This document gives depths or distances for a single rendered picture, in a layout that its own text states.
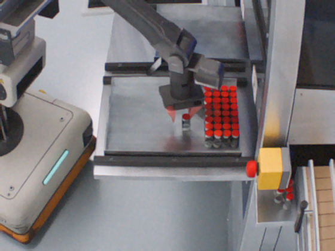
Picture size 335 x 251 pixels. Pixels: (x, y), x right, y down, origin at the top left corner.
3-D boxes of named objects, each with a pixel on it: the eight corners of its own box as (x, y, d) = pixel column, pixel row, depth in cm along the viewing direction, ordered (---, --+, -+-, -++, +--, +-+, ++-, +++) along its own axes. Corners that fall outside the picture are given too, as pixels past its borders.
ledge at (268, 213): (303, 184, 164) (304, 180, 163) (306, 223, 155) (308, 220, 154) (253, 186, 164) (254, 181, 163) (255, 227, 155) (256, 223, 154)
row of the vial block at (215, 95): (219, 97, 182) (219, 84, 179) (221, 147, 170) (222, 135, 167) (211, 96, 182) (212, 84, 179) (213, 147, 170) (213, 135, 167)
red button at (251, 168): (260, 167, 154) (262, 156, 151) (261, 181, 151) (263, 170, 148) (244, 168, 154) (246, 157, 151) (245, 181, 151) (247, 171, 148)
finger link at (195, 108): (201, 125, 172) (203, 100, 165) (173, 131, 171) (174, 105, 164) (194, 106, 176) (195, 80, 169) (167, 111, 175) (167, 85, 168)
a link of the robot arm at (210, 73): (179, 28, 155) (167, 55, 150) (226, 40, 152) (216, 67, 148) (181, 59, 165) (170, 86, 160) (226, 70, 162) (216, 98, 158)
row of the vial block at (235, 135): (235, 97, 182) (236, 85, 178) (238, 147, 170) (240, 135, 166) (227, 97, 182) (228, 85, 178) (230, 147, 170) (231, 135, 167)
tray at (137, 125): (235, 87, 185) (236, 78, 182) (240, 161, 167) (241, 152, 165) (112, 85, 185) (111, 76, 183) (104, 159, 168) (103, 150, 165)
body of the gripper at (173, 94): (205, 103, 166) (206, 81, 160) (164, 110, 164) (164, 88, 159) (197, 84, 170) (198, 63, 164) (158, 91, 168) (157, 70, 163)
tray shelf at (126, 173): (258, 11, 212) (258, 7, 211) (282, 178, 165) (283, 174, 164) (115, 8, 213) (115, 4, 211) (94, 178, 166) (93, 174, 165)
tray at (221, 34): (261, 16, 207) (261, 8, 205) (270, 69, 190) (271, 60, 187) (157, 12, 208) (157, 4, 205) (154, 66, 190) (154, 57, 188)
